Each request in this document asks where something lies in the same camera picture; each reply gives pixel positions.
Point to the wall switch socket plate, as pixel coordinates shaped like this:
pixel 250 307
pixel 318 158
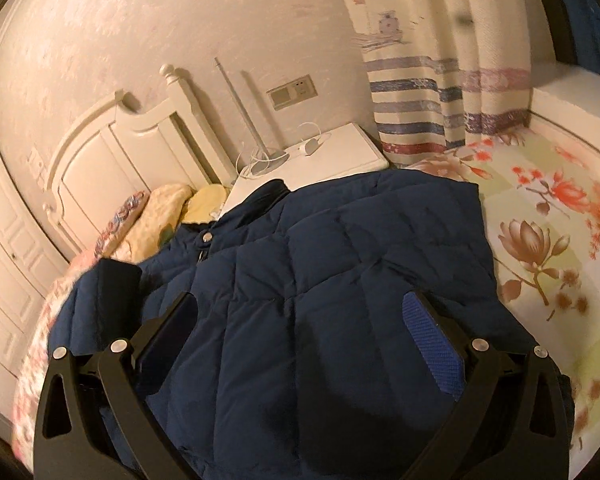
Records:
pixel 293 92

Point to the round patterned cushion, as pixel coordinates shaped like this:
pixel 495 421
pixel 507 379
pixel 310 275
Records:
pixel 120 224

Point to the striped patterned curtain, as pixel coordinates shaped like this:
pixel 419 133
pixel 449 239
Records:
pixel 443 73

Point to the white desk lamp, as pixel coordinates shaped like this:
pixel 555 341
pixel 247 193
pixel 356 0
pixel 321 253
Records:
pixel 252 124

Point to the cream yellow pillow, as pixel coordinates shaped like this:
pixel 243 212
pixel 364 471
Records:
pixel 155 225

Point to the floral bed quilt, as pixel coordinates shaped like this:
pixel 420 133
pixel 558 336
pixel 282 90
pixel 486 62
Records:
pixel 540 239

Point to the navy blue puffer jacket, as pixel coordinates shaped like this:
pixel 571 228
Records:
pixel 347 330

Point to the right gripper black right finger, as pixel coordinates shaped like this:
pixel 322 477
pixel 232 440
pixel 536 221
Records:
pixel 512 412

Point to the white wooden headboard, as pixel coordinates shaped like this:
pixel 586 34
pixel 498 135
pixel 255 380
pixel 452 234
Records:
pixel 111 152

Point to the white wardrobe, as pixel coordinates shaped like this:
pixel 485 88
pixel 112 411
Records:
pixel 29 264

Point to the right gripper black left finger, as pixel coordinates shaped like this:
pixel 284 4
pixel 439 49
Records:
pixel 93 421

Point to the white nightstand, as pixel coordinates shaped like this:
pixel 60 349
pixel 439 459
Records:
pixel 348 150

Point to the white charger with cable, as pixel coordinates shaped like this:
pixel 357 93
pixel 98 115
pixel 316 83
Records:
pixel 307 146

